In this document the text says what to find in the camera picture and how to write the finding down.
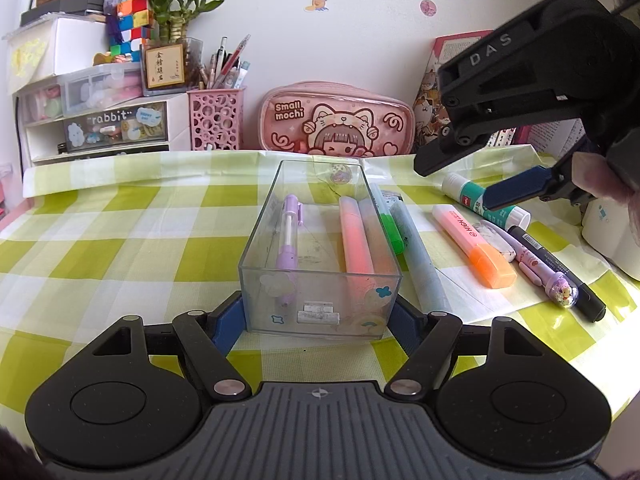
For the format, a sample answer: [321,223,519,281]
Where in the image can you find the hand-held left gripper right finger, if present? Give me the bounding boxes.
[384,294,551,403]

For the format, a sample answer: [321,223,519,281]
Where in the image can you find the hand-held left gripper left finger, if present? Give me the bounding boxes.
[86,292,252,403]

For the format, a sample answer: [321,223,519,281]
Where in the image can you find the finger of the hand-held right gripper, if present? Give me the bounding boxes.
[413,12,583,177]
[484,142,596,212]

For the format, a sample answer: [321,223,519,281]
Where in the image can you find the white and green glue stick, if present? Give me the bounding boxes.
[441,171,532,233]

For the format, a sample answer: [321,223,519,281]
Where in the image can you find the white eraser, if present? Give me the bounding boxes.
[472,219,517,264]

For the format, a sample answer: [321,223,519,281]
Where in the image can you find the grey-blue marker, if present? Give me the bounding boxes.
[389,201,449,313]

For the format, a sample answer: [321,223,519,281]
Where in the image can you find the orange capped pink highlighter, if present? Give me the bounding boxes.
[431,204,518,290]

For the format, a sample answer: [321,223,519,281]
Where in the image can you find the purple cartoon globe pen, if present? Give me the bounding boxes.
[500,232,581,310]

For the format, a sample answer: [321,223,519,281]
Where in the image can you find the green capped highlighter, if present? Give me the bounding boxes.
[371,182,406,256]

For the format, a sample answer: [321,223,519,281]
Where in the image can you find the clear plastic organizer box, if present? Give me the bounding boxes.
[238,159,405,345]

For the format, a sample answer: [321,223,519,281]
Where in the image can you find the black marker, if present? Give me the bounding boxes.
[506,225,607,323]

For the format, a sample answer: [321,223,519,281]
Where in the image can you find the person's right hand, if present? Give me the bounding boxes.
[571,151,640,247]

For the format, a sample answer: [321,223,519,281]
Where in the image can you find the printed white paper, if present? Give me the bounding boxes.
[527,119,587,157]

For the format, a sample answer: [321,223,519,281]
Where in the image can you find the light purple pen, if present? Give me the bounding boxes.
[274,194,305,311]

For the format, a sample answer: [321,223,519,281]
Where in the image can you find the salmon pink highlighter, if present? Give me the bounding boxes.
[338,195,377,306]

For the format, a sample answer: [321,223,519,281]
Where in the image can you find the white plastic container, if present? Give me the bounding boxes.
[580,195,640,282]

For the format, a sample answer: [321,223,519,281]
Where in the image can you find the green checked tablecloth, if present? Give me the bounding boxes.
[0,144,640,421]

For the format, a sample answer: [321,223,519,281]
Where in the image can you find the pink cartoon pencil case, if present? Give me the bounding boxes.
[259,81,416,157]

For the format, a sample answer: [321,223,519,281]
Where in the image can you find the pink perforated pen holder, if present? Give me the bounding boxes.
[187,86,247,152]

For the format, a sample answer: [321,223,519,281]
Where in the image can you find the white desktop drawer organizer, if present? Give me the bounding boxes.
[12,62,193,168]

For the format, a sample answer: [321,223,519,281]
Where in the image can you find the bunch of pens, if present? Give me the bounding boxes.
[197,34,252,92]

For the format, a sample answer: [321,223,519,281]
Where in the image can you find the glass vase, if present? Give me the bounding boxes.
[142,37,204,97]

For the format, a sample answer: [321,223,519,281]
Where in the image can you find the wooden framed calligraphy plaque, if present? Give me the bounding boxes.
[144,43,186,90]

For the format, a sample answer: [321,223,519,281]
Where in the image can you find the clear small drawer unit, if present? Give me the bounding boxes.
[59,62,146,111]

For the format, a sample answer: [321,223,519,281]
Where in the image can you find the lucky bamboo plant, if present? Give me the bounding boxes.
[145,0,225,46]

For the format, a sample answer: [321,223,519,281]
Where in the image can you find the colourful puzzle cube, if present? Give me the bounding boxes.
[105,0,156,56]

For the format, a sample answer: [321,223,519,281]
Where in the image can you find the white storage box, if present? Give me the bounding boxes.
[2,15,108,93]

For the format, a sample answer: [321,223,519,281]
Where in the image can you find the yellow paper note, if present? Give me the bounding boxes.
[7,37,48,78]

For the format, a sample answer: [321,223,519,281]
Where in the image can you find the flat black box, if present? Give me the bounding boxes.
[20,0,108,26]

